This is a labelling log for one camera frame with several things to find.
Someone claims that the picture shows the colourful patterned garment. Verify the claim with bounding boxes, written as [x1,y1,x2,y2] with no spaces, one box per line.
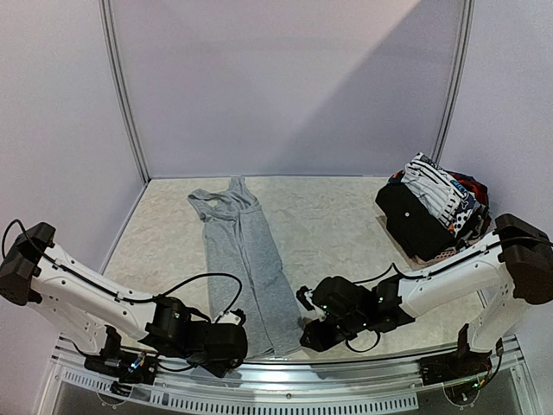
[385,169,493,243]

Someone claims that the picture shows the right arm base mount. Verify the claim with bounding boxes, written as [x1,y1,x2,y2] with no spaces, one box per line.
[418,352,492,386]

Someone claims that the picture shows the aluminium front rail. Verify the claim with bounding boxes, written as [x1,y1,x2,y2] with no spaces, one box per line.
[38,336,541,414]

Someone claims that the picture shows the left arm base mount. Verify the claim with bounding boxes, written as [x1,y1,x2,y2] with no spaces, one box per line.
[84,351,158,385]

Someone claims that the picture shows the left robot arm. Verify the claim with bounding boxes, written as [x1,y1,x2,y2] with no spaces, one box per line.
[1,222,248,385]

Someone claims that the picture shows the grey tank top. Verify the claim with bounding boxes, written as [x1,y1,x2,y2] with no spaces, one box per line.
[188,177,303,359]

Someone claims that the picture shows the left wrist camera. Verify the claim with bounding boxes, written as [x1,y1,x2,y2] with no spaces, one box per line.
[214,309,246,326]

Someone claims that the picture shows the right aluminium corner post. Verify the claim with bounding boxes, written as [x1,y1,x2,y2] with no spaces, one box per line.
[431,0,475,163]

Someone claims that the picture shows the black shirt with buttons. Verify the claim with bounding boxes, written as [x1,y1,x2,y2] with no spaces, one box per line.
[376,183,455,261]

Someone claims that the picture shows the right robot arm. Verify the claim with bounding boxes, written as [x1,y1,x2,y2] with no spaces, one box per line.
[296,214,552,377]

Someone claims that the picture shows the left aluminium corner post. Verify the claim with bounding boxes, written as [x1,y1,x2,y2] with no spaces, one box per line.
[99,0,151,186]

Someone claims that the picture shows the pink perforated laundry basket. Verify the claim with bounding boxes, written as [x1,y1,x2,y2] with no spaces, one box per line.
[413,247,458,265]

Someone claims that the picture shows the aluminium corner post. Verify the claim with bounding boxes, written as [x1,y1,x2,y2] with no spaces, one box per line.
[99,0,151,186]
[431,0,475,163]

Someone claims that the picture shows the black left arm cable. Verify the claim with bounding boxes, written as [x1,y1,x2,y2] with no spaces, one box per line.
[2,218,245,321]

